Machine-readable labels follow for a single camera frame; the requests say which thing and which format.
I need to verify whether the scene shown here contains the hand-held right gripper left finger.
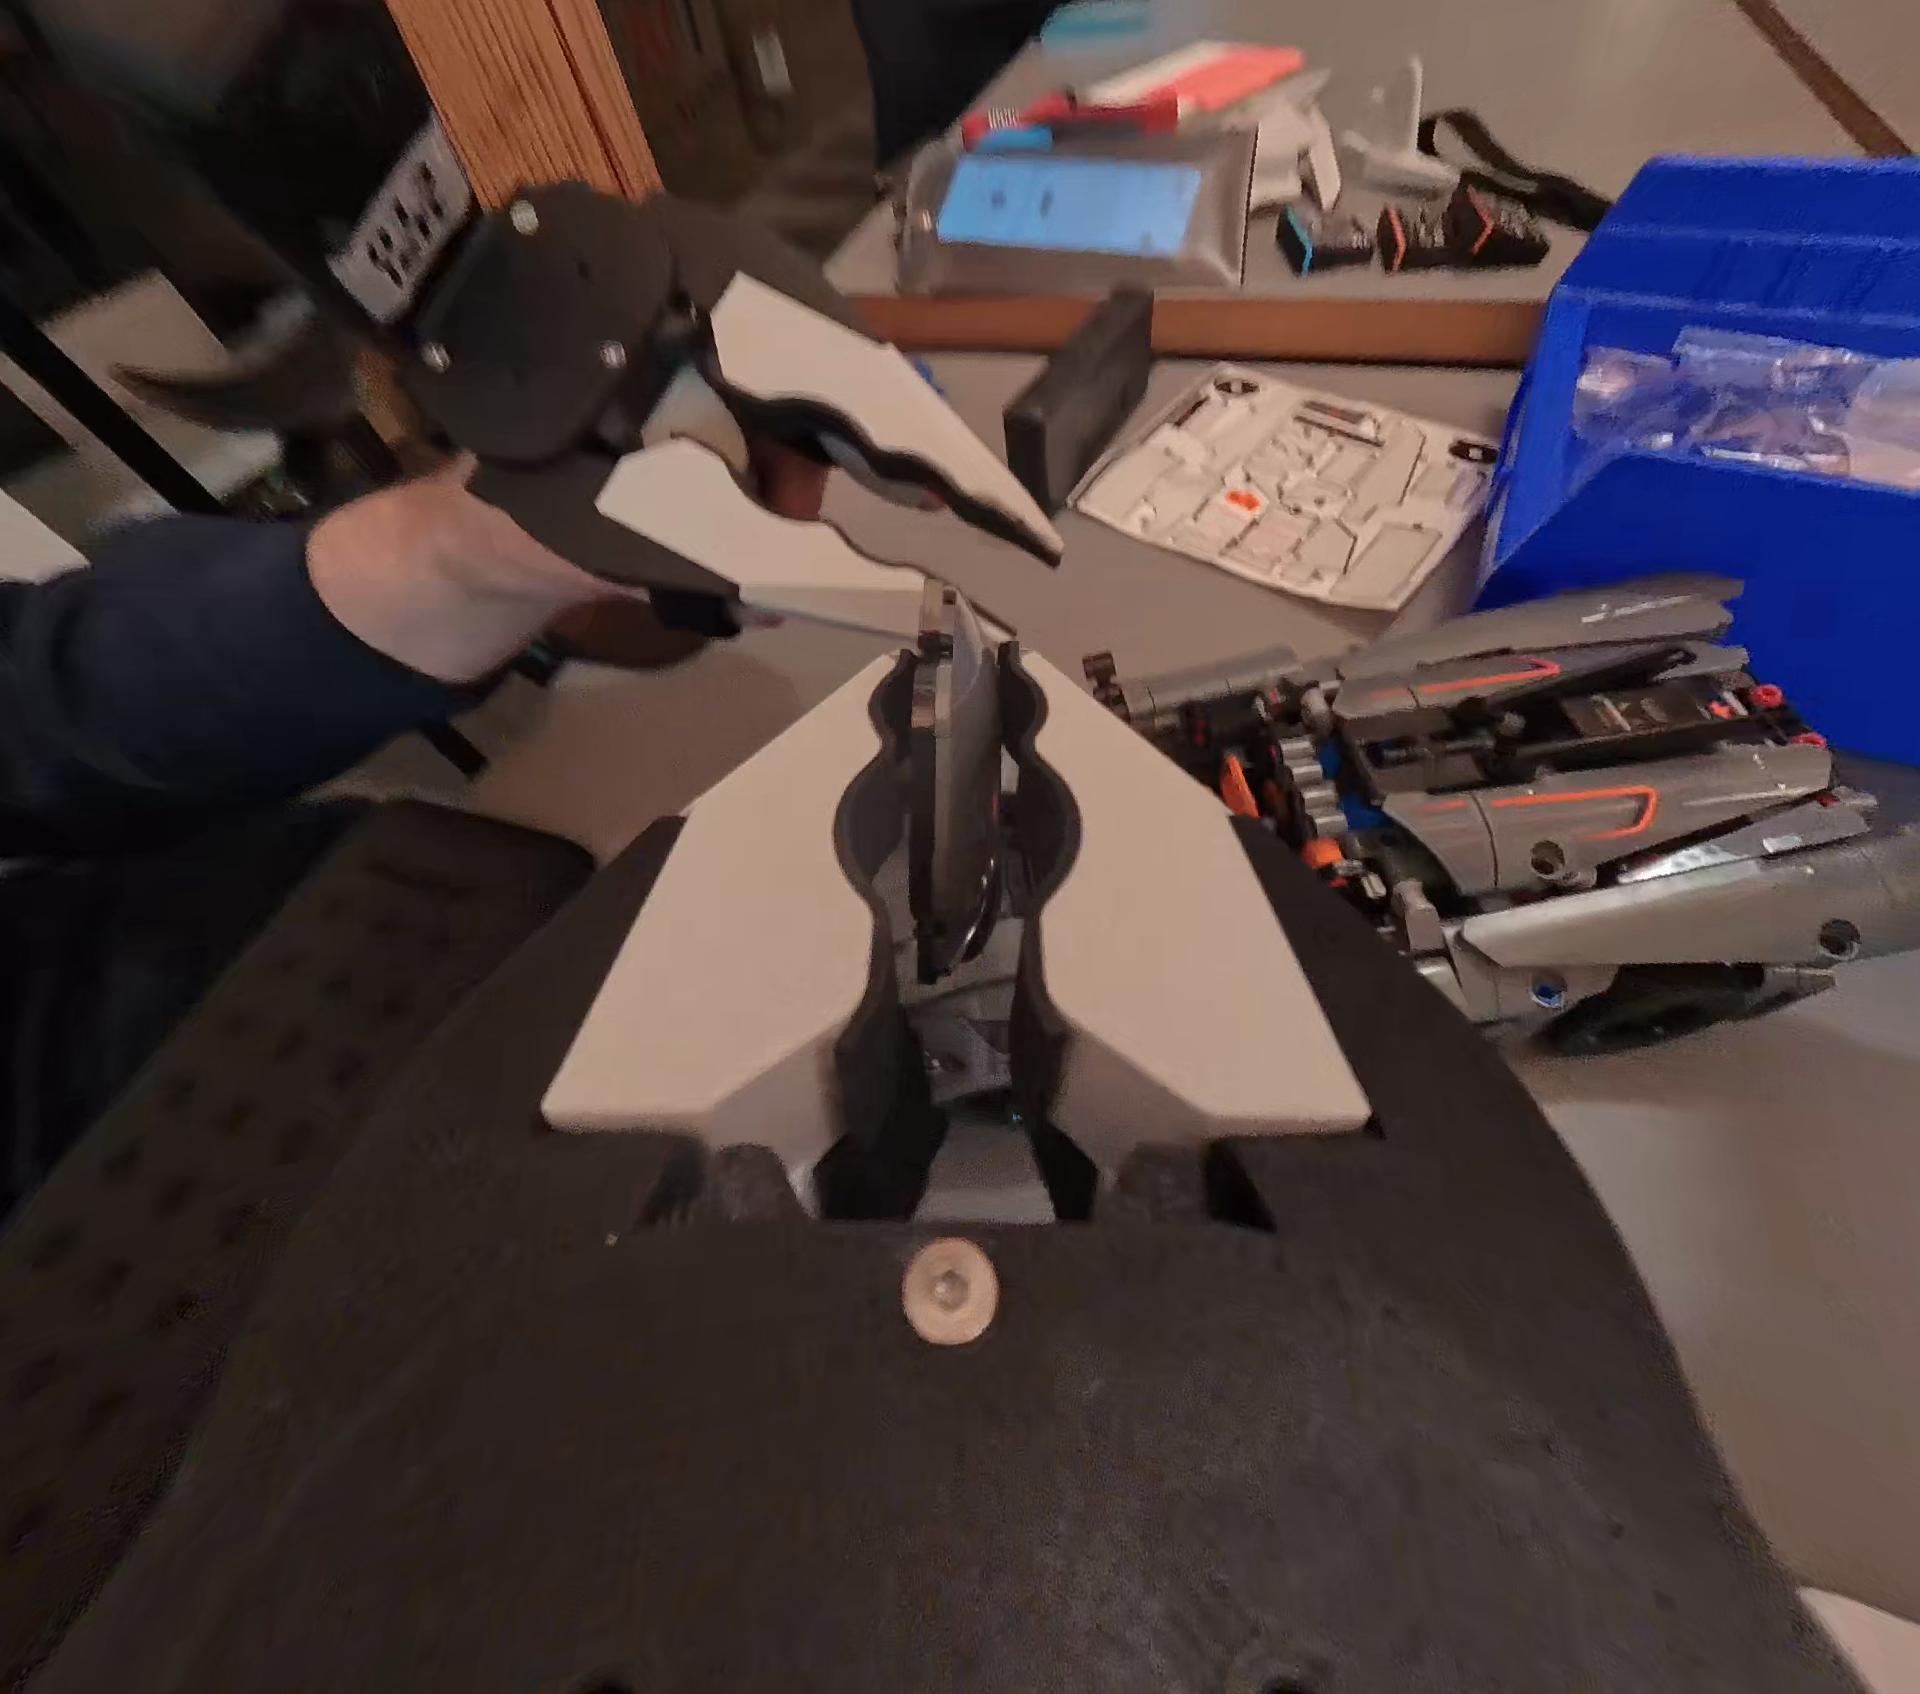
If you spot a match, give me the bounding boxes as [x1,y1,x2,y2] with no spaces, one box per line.
[540,648,920,1217]

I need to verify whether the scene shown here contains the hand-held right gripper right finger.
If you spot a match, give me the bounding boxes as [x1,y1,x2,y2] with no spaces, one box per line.
[992,640,1374,1217]

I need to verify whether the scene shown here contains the black strap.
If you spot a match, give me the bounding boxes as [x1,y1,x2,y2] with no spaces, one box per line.
[1414,108,1619,236]

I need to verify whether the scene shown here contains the white plastic bracket parts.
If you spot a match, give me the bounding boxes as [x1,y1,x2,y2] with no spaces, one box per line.
[1248,57,1468,215]

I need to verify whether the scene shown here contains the black rectangular block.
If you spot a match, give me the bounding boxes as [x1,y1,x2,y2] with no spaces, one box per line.
[999,284,1161,515]

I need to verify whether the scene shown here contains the dark grey lego assembly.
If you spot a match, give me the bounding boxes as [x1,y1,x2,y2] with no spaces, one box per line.
[896,572,1056,1134]

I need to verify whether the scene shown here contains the blue plastic bin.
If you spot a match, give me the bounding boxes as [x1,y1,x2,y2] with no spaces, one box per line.
[1470,153,1920,771]

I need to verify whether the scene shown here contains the person's left hand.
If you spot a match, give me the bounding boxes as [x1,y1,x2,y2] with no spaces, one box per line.
[304,469,714,692]

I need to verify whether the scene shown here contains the grey lego car model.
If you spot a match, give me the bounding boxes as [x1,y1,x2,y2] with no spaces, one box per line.
[1081,572,1920,1054]

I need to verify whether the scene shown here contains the clear plastic bags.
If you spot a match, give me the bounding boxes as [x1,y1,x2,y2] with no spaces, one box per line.
[1573,327,1920,476]

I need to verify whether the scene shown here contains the plastic bag with blue item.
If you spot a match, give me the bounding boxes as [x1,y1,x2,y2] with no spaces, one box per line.
[894,122,1263,303]

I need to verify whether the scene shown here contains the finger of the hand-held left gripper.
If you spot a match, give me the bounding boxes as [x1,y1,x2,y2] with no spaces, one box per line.
[702,270,1069,572]
[595,438,936,644]

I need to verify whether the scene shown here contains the orange card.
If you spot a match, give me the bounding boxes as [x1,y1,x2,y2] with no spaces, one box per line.
[1077,38,1311,117]

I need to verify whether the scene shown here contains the lego sticker sheet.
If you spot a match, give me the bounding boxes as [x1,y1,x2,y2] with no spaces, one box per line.
[1069,362,1507,615]

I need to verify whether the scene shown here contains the person's left forearm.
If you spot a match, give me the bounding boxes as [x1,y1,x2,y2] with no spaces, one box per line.
[0,513,505,861]

